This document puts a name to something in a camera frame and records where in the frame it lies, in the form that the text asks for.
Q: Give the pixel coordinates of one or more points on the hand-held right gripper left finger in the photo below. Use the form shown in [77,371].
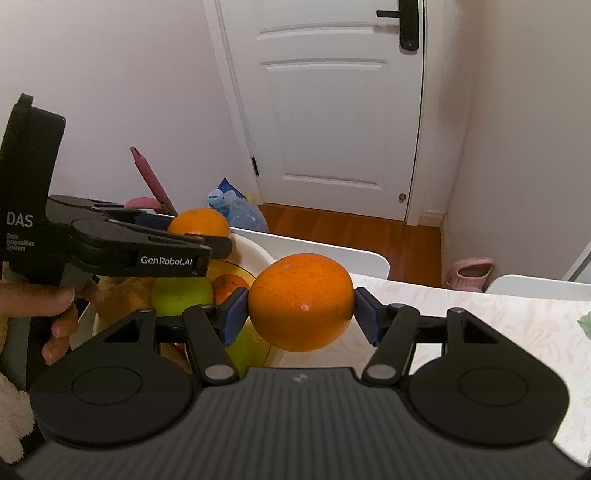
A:
[233,316]

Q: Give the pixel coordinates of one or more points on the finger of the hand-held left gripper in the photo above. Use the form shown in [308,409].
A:
[217,247]
[154,220]

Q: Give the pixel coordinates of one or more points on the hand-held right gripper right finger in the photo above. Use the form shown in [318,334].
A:
[367,316]

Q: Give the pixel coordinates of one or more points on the large orange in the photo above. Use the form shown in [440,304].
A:
[198,224]
[300,295]

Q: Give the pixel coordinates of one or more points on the oval white ceramic dish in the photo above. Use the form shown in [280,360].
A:
[249,258]

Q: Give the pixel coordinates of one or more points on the green apple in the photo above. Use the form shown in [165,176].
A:
[180,295]
[249,350]

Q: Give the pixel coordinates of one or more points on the red yellow apple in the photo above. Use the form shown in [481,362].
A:
[124,297]

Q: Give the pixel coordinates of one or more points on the person's left hand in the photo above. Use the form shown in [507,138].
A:
[37,300]

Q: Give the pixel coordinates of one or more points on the pink plastic dustpan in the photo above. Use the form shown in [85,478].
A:
[141,203]

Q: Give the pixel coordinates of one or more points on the small tangerine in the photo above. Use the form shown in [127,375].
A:
[226,286]

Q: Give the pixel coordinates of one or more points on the blue plastic water jug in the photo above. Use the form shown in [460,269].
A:
[244,214]

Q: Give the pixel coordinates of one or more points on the blue plastic bag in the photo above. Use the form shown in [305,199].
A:
[230,186]

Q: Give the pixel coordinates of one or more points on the pink slipper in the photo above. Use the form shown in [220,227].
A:
[468,272]

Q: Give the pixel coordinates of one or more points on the floral tablecloth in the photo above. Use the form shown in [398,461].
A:
[485,318]

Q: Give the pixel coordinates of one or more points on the white panel door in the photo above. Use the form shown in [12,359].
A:
[332,129]

